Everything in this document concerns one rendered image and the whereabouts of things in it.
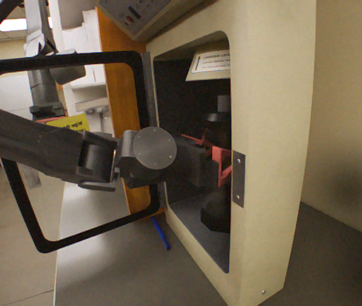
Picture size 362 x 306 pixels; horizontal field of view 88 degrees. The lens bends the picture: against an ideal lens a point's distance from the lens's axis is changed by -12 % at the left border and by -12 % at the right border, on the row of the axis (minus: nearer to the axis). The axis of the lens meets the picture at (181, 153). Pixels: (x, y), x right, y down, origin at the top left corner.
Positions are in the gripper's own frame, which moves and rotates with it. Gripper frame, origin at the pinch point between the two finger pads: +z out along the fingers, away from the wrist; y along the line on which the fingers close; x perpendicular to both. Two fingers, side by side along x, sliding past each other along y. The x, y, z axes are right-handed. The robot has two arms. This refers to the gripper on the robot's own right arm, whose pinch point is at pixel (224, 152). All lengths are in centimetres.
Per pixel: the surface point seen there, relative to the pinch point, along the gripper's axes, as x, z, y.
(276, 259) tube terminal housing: 13.8, -0.9, -16.0
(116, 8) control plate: -27.0, -17.2, 8.1
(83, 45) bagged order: -44, -16, 122
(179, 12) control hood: -22.9, -11.4, -4.2
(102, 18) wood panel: -29.2, -17.9, 21.0
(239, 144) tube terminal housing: -6.3, -9.6, -14.5
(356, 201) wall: 15.7, 35.1, -13.9
